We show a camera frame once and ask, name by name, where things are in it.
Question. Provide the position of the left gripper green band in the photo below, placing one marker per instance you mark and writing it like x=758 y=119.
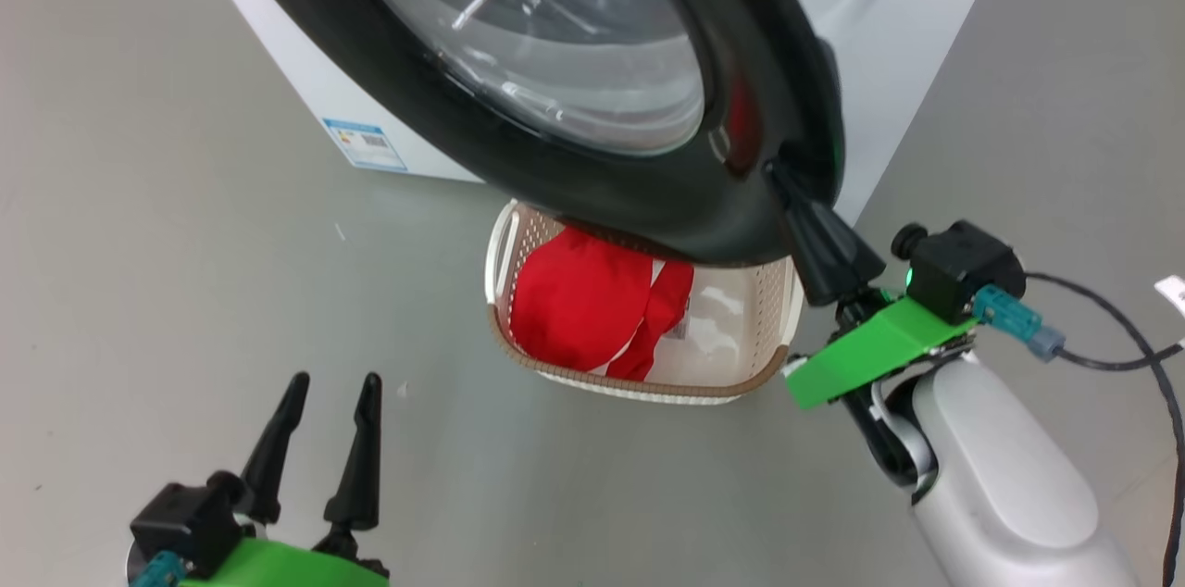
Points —
x=278 y=568

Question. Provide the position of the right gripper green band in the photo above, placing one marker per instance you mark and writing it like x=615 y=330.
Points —
x=870 y=355

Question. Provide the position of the round dark glass washer door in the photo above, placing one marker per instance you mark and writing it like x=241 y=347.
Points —
x=648 y=198

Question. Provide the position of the red garment with white rings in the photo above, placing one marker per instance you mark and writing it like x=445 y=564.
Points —
x=574 y=300

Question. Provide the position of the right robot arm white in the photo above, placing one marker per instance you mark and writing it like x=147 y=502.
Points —
x=1000 y=494

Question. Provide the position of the cream perforated laundry basket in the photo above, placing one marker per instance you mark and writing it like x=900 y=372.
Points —
x=741 y=337

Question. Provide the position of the white front-load washing machine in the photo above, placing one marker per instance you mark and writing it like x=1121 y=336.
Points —
x=296 y=68

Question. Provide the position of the blue energy label sticker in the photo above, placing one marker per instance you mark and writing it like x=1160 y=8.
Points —
x=366 y=145

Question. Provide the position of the white paper tag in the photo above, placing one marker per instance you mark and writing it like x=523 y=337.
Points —
x=1172 y=293

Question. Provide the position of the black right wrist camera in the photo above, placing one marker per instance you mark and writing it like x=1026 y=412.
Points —
x=963 y=268

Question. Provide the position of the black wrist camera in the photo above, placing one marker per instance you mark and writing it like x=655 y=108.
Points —
x=963 y=268
x=185 y=518

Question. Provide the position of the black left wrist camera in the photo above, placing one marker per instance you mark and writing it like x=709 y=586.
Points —
x=185 y=518

